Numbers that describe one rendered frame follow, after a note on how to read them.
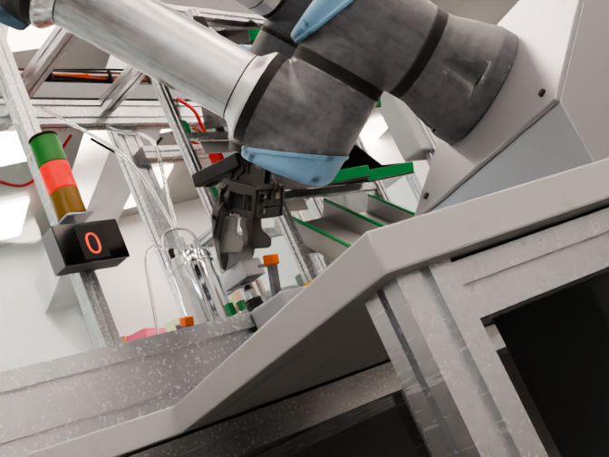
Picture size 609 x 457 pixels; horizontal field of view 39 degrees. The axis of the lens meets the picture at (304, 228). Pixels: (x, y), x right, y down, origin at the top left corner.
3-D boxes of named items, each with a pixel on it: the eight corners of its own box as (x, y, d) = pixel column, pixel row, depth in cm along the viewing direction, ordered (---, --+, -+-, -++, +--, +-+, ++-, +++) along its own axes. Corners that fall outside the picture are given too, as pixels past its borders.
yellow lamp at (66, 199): (92, 209, 140) (82, 184, 142) (66, 212, 137) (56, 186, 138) (79, 224, 144) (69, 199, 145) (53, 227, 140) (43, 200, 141)
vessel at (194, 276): (256, 332, 239) (206, 214, 248) (218, 342, 228) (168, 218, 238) (227, 351, 248) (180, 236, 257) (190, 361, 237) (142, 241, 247)
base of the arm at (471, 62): (526, 10, 102) (456, -32, 100) (507, 92, 93) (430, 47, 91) (458, 86, 114) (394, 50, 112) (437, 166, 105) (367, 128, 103)
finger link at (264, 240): (265, 272, 142) (262, 220, 138) (241, 263, 146) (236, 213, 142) (278, 266, 144) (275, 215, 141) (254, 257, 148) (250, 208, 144)
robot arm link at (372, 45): (449, 1, 95) (343, -61, 93) (389, 108, 97) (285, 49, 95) (426, 6, 107) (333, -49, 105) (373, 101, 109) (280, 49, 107)
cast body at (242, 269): (265, 272, 141) (249, 235, 143) (246, 277, 138) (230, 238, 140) (236, 293, 147) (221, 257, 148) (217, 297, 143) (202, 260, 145)
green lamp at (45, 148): (72, 158, 143) (62, 132, 144) (46, 159, 139) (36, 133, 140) (60, 172, 146) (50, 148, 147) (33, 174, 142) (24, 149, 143)
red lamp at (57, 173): (82, 183, 142) (72, 158, 143) (56, 185, 138) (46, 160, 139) (69, 198, 145) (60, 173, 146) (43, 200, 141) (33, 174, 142)
